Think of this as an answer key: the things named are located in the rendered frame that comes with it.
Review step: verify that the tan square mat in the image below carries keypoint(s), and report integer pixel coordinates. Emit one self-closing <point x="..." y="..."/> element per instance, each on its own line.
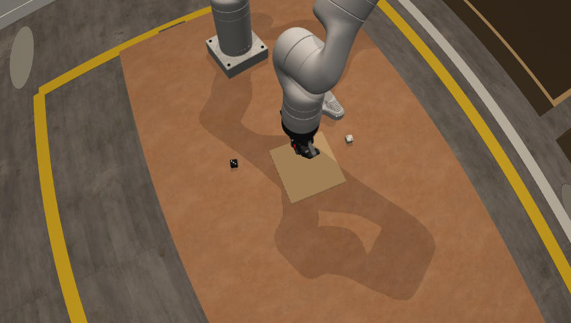
<point x="303" y="177"/>

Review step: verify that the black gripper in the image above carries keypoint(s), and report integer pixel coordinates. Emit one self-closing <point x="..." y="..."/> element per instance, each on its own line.
<point x="303" y="142"/>

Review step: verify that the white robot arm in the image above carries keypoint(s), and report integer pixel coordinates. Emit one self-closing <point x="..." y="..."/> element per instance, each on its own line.
<point x="299" y="57"/>

